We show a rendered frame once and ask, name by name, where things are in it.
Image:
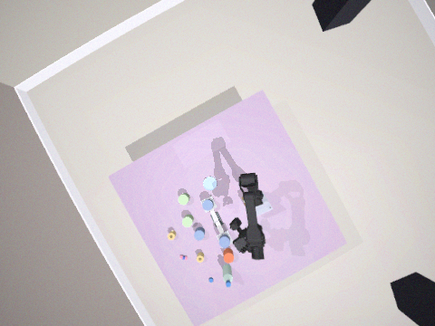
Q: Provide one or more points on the blue cup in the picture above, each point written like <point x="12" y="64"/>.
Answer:
<point x="207" y="204"/>
<point x="199" y="233"/>
<point x="224" y="241"/>

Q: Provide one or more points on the yellow cylinder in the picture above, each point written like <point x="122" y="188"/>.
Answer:
<point x="200" y="257"/>
<point x="172" y="234"/>

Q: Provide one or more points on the pale blue round disc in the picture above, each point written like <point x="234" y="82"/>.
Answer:
<point x="209" y="183"/>

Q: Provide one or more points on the orange cylinder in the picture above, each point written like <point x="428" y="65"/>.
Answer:
<point x="228" y="255"/>

